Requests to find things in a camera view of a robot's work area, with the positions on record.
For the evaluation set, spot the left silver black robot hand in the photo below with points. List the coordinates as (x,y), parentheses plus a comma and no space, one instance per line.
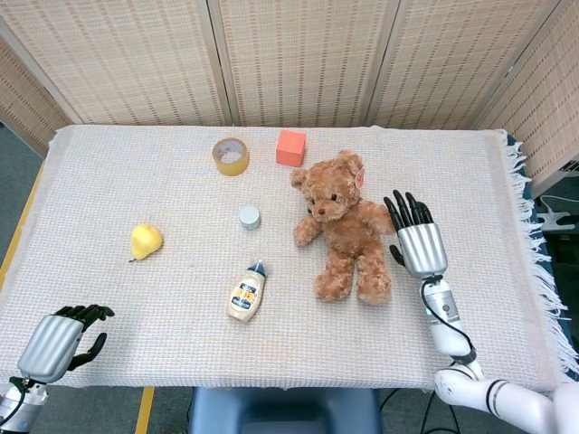
(47,348)

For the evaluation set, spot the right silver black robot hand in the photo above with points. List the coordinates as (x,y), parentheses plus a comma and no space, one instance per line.
(423,248)

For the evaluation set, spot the brown teddy bear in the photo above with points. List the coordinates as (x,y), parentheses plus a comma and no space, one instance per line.
(353,244)

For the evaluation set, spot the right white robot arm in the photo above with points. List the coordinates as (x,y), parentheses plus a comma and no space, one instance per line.
(445,316)

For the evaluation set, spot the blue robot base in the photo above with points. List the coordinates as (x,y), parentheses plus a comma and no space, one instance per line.
(280,411)

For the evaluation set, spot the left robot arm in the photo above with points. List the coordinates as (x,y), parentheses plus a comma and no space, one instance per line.
(13,407)

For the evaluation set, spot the yellow pear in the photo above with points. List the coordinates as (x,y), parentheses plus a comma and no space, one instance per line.
(145,242)

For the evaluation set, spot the orange foam cube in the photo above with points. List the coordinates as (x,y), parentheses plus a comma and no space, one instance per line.
(290,149)

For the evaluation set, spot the small grey round cap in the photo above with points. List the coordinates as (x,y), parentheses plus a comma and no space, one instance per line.
(249,218)

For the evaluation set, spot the woven folding screen panel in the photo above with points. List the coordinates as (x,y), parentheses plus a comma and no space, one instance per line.
(452,59)
(22,99)
(113,59)
(307,59)
(543,113)

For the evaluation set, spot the beige woven fringed tablecloth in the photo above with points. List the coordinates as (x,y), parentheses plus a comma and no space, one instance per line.
(135,190)

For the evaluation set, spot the mayonnaise squeeze bottle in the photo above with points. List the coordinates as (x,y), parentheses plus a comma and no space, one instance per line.
(246,296)

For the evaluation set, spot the yellow packing tape roll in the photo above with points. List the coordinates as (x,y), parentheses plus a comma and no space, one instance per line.
(231,166)

